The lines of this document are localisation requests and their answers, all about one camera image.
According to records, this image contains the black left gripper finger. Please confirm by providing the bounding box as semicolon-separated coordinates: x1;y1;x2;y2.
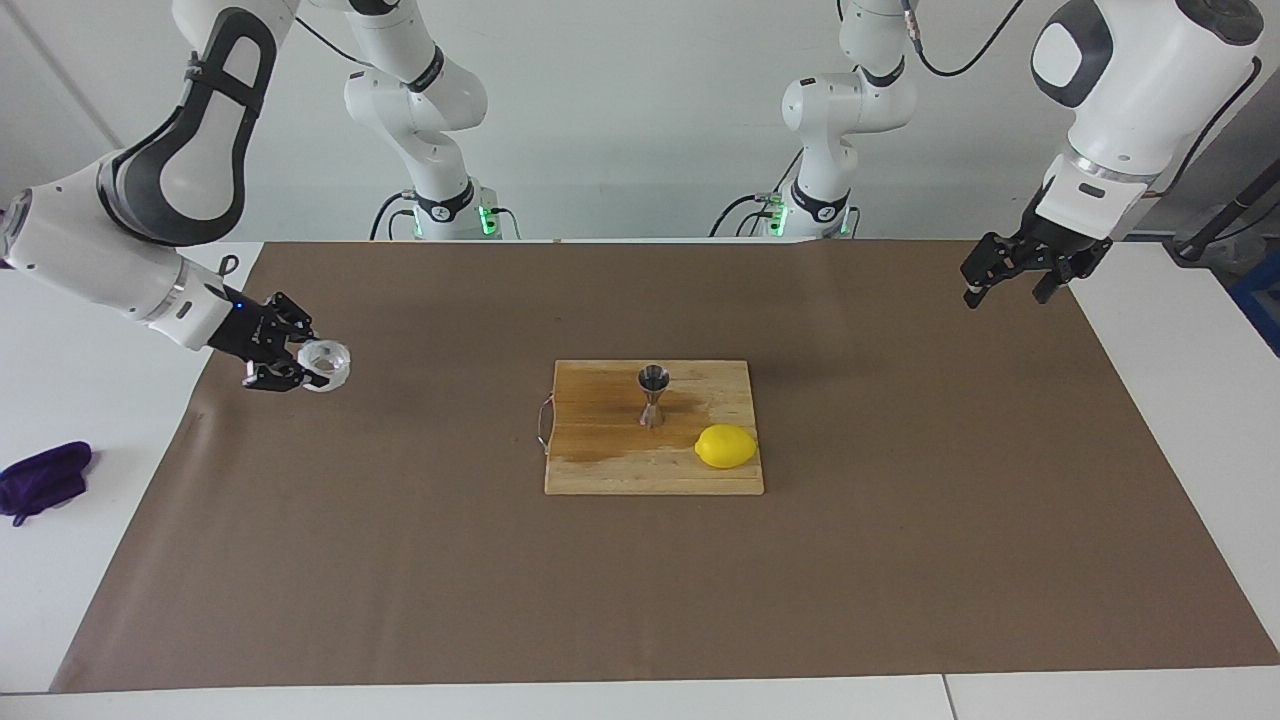
1032;249;1107;304
960;232;1017;309

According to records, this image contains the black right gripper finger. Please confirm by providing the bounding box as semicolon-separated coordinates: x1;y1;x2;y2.
266;291;319;347
242;360;313;393

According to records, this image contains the clear plastic cup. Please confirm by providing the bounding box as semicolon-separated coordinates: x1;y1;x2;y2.
297;340;353;393

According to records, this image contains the steel double jigger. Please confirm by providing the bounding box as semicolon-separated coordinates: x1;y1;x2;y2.
638;365;672;429

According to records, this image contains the black stand pole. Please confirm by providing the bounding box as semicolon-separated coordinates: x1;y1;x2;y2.
1165;160;1280;266

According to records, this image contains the purple cloth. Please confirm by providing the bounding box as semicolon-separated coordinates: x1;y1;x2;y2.
0;441;94;528

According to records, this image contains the yellow lemon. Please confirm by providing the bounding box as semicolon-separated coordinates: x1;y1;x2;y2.
694;423;759;470

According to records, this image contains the wooden cutting board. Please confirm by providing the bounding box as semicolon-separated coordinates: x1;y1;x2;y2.
535;360;765;497

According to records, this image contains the brown paper table mat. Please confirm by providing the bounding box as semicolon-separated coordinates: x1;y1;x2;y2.
50;240;1280;694

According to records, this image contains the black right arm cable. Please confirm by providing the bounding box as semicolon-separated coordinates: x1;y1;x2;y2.
216;15;376;279

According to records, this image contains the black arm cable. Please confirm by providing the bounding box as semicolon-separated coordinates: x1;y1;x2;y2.
905;0;1263;198
216;15;376;279

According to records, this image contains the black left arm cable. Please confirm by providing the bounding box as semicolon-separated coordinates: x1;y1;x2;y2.
905;0;1263;198

